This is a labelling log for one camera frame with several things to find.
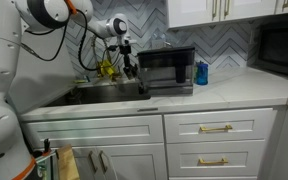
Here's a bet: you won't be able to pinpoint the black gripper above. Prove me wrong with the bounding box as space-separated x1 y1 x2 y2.
119 44 136 80

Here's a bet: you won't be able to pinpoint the black microwave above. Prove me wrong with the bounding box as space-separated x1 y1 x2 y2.
253 16 288 80

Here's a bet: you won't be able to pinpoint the wide white upper cabinet door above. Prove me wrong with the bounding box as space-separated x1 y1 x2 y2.
166 0 222 29

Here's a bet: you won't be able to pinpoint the dark lower door handle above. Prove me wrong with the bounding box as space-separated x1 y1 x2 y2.
88 150 99 173
98 150 109 173

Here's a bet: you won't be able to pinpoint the white deep drawer front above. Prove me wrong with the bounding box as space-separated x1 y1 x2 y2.
166 139 268 178

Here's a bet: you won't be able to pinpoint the white lower cabinet door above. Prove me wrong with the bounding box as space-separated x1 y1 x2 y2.
71 146 102 180
98 143 168 180

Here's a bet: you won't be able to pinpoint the yellow sponge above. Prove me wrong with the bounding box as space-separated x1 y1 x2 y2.
72 78 87 85

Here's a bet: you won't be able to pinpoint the stainless steel sink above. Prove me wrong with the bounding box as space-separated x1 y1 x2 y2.
45 81 152 108

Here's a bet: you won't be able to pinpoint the blue plastic bottle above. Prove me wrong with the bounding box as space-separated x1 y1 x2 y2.
194 60 209 86

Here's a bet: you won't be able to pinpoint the yellow rubber gloves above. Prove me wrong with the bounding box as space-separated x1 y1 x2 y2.
95 59 122 81

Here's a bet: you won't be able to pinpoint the gold spring faucet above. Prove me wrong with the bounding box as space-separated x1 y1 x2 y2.
90 33 114 79

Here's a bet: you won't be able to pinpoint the white false drawer front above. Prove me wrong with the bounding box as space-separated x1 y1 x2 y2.
20 114 165 150

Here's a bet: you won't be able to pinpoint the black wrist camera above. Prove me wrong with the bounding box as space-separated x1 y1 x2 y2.
108 44 122 55

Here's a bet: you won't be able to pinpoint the white shallow drawer front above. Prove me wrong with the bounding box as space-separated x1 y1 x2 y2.
163 107 275 144

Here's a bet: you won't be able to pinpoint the black-lidded clear water dispenser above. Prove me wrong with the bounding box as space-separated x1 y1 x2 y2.
137 45 196 96

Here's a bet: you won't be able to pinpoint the gold drawer handle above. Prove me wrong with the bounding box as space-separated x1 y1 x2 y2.
198 124 234 134
197 157 230 166

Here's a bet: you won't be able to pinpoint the wooden cutting board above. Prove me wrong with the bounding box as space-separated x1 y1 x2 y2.
55 144 81 180

